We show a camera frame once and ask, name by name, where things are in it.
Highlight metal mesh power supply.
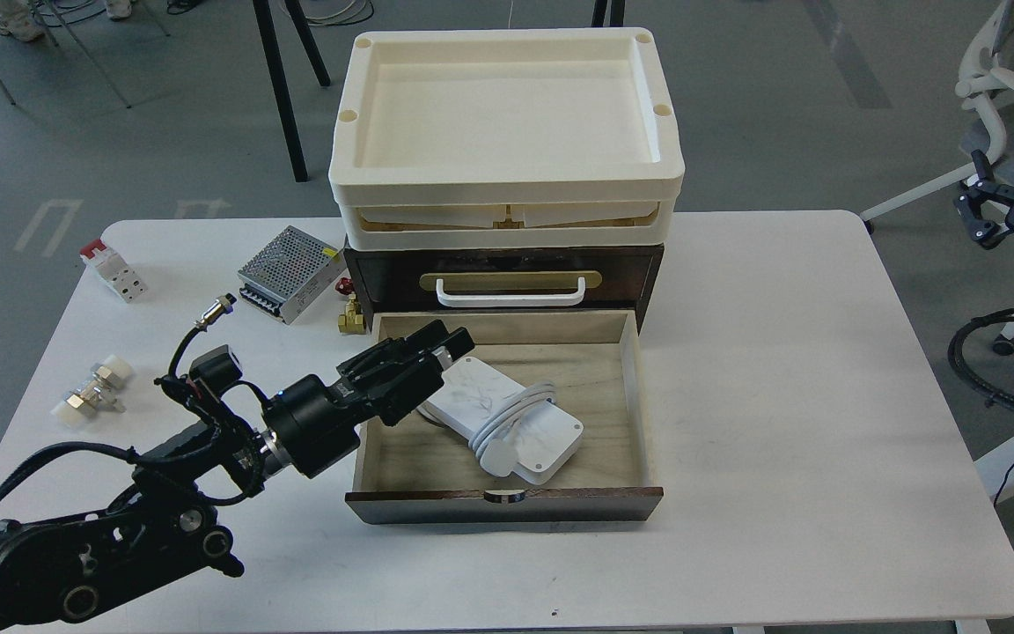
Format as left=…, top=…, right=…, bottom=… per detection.
left=238, top=225, right=347, bottom=324

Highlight black tripod leg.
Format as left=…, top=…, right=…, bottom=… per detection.
left=251, top=1, right=333, bottom=183

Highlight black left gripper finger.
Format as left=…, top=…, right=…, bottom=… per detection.
left=337, top=321, right=450, bottom=379
left=401, top=328, right=475, bottom=388

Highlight brass valve red handle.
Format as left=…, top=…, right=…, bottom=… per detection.
left=335, top=276, right=367, bottom=335

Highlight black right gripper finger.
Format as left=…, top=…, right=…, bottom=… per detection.
left=954, top=149, right=1014, bottom=251

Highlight cream plastic tray stack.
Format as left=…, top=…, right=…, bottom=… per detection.
left=327, top=27, right=685, bottom=250

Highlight metal fitting white caps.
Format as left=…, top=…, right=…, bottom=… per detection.
left=51, top=354, right=136, bottom=429

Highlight white charger with cable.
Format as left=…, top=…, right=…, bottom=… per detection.
left=417, top=357, right=584, bottom=485

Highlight open wooden drawer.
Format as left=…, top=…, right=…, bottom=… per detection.
left=345, top=310, right=664, bottom=523

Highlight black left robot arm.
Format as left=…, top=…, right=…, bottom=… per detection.
left=0, top=320, right=474, bottom=630

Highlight white drawer handle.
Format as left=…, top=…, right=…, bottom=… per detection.
left=435, top=276, right=587, bottom=309

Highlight white red circuit breaker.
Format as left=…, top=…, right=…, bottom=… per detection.
left=79, top=240, right=146, bottom=304

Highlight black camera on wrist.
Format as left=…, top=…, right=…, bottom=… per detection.
left=187, top=344, right=243, bottom=400

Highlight metal cylindrical sensor plug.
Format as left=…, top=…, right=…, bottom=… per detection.
left=194, top=293, right=237, bottom=330

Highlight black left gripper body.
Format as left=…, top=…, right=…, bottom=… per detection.
left=262, top=356, right=443, bottom=478

